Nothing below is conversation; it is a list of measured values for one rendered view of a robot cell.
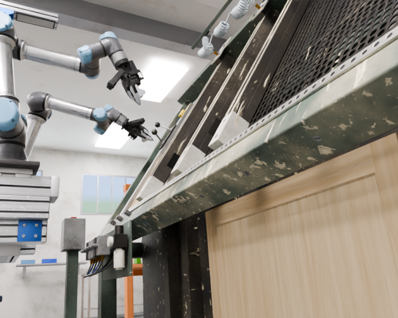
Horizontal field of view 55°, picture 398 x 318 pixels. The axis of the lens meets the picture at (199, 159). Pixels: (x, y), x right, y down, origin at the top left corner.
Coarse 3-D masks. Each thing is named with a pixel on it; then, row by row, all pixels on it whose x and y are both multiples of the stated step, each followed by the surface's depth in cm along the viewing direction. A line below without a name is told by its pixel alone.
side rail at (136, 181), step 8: (184, 104) 287; (176, 120) 279; (160, 144) 267; (152, 152) 263; (152, 160) 260; (144, 168) 255; (136, 176) 254; (136, 184) 249; (128, 192) 245; (128, 200) 243; (120, 208) 239; (112, 216) 235
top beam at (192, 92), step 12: (276, 0) 192; (252, 24) 209; (240, 36) 218; (228, 48) 229; (240, 48) 225; (204, 72) 254; (192, 84) 269; (204, 84) 263; (180, 96) 290; (192, 96) 279
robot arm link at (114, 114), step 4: (108, 104) 237; (104, 108) 235; (108, 108) 235; (112, 108) 237; (108, 112) 235; (112, 112) 236; (116, 112) 237; (120, 112) 239; (108, 116) 234; (112, 116) 236; (116, 116) 236; (120, 116) 244; (112, 120) 236; (116, 120) 237
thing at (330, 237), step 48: (384, 144) 85; (288, 192) 113; (336, 192) 97; (384, 192) 84; (240, 240) 134; (288, 240) 111; (336, 240) 95; (384, 240) 83; (240, 288) 131; (288, 288) 110; (336, 288) 94; (384, 288) 82
